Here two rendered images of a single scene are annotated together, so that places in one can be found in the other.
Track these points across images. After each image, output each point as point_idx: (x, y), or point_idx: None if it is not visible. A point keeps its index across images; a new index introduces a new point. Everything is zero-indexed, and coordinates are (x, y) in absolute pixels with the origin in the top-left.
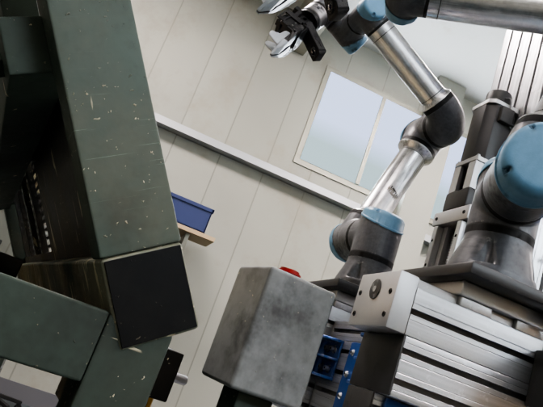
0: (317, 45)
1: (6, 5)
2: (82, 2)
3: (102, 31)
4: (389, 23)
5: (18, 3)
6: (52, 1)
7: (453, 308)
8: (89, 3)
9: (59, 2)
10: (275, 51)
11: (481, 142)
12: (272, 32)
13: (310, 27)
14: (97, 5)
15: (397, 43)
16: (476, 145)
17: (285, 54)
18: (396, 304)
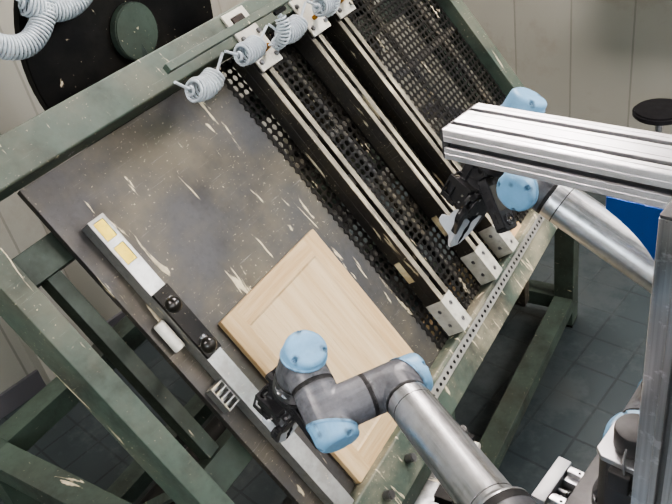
0: (494, 224)
1: (190, 448)
2: (183, 502)
3: None
4: (549, 205)
5: (192, 446)
6: (176, 503)
7: None
8: (186, 503)
9: (178, 503)
10: (451, 244)
11: (600, 496)
12: (442, 218)
13: (483, 191)
14: (188, 503)
15: (571, 232)
16: (597, 495)
17: (479, 220)
18: None
